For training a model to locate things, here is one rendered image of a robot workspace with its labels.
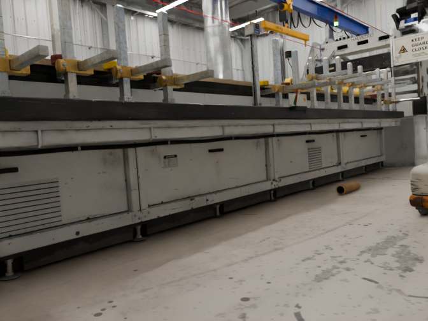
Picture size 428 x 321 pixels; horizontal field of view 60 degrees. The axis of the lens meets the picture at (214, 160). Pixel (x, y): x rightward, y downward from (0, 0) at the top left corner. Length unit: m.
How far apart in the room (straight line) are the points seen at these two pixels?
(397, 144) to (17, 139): 4.64
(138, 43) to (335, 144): 8.05
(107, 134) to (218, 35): 5.55
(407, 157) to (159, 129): 4.01
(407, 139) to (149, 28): 8.20
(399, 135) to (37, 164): 4.48
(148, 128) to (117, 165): 0.28
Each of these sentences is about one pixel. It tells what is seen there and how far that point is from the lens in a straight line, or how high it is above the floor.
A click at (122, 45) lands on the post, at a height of 0.94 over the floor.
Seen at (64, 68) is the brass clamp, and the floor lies 0.82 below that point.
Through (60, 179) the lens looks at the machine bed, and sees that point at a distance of 1.80.
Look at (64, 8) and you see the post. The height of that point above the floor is 1.05.
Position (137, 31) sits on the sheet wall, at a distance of 11.16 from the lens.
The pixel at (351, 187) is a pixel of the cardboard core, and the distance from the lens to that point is 3.21.
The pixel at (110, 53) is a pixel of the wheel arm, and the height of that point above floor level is 0.83.
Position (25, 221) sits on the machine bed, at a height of 0.22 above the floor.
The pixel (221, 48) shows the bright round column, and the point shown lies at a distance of 7.00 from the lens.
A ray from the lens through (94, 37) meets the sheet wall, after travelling 10.36.
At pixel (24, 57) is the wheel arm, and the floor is 0.81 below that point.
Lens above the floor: 0.50
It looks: 3 degrees down
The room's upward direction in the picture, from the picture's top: 4 degrees counter-clockwise
